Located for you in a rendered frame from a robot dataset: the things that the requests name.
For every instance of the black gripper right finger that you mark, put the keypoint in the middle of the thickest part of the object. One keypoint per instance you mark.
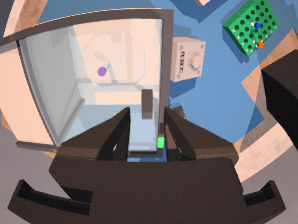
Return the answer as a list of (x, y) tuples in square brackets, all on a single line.
[(195, 142)]

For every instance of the blue-capped white tube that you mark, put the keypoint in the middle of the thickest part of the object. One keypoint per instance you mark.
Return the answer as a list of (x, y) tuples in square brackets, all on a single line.
[(255, 24)]

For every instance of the green tube rack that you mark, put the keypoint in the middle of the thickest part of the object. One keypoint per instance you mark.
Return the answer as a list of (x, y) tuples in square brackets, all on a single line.
[(258, 10)]

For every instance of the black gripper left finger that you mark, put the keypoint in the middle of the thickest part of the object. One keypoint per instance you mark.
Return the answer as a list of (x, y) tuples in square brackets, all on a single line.
[(99, 141)]

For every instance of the cream block with round holes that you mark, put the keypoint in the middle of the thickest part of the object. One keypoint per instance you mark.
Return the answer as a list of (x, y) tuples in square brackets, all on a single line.
[(200, 2)]

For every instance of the blue bench mat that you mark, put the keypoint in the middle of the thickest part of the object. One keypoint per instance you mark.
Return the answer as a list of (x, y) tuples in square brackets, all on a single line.
[(216, 100)]

